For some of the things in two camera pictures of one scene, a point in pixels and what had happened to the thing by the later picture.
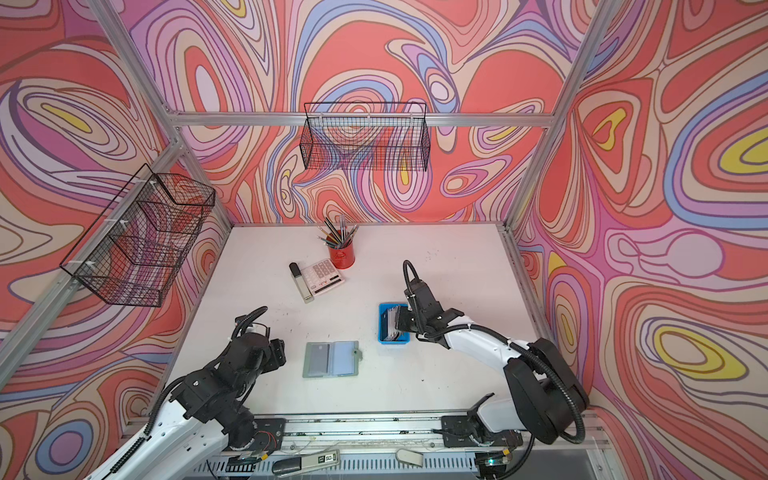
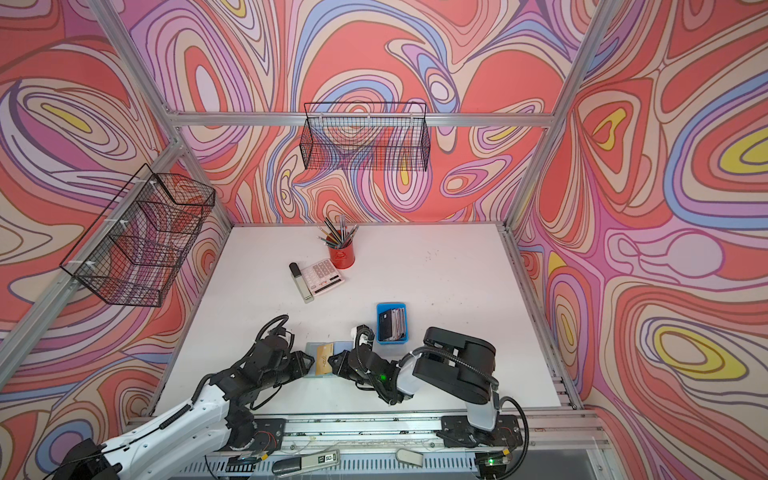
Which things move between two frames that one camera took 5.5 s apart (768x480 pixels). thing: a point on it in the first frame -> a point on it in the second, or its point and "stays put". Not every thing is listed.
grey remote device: x=307 y=461 stays put
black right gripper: x=402 y=319 -> x=345 y=358
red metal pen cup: x=344 y=257 stays put
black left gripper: x=275 y=353 -> x=300 y=363
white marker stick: x=300 y=283 stays put
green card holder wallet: x=332 y=359 stays put
